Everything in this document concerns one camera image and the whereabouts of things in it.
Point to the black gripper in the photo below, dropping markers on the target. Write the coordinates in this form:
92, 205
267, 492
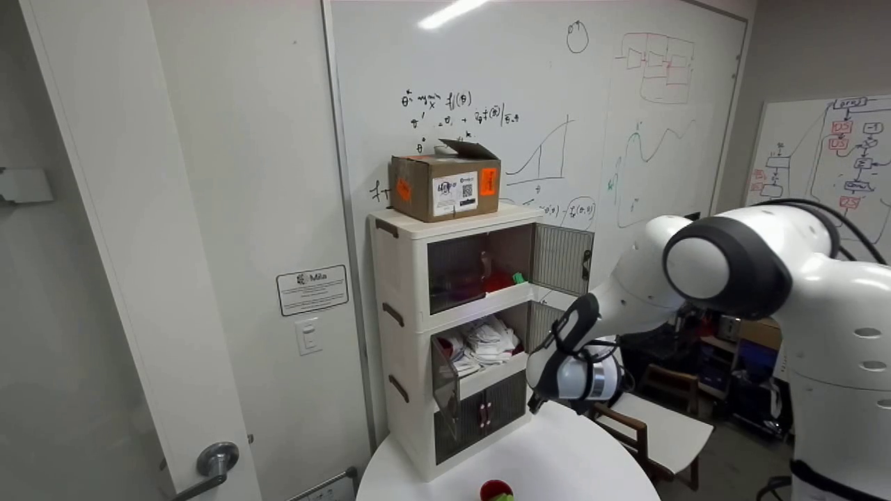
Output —
550, 385

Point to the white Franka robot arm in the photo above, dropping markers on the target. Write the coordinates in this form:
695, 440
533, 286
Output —
835, 308

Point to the crumpled white towel blue stripes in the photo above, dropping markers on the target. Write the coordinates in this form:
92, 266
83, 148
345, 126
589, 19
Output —
491, 339

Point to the closed smoky cabinet door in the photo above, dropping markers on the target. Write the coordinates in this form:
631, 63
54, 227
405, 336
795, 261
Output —
483, 418

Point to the smoky cabinet door with latch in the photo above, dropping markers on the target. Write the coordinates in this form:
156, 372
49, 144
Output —
564, 261

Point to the red item in cabinet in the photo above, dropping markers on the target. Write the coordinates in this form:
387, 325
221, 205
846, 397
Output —
487, 270

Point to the white three-tier cabinet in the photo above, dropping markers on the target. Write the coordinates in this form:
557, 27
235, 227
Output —
405, 280

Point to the small green item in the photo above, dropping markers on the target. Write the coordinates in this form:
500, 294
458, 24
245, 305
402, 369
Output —
518, 276

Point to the small dark object on table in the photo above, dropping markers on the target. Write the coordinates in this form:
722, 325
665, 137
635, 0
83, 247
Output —
494, 492

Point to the wooden chair with white seat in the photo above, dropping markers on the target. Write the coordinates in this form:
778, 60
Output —
668, 432

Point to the dark cluttered shelf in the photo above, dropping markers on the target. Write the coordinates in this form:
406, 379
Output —
742, 372

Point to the brown cardboard box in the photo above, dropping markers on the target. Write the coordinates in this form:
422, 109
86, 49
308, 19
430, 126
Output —
436, 184

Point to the small whiteboard with diagrams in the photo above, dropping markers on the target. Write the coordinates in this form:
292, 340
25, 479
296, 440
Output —
817, 158

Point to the white room door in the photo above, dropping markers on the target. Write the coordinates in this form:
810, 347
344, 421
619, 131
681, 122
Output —
120, 233

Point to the white light switch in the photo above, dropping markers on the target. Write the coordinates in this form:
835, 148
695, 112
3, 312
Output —
310, 336

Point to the white wall sign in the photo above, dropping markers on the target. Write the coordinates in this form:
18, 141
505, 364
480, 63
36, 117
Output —
312, 291

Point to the large wall whiteboard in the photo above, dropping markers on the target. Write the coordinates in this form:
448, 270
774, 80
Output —
557, 74

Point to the grey door closer bracket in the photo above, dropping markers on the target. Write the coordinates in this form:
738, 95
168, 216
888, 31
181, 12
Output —
22, 184

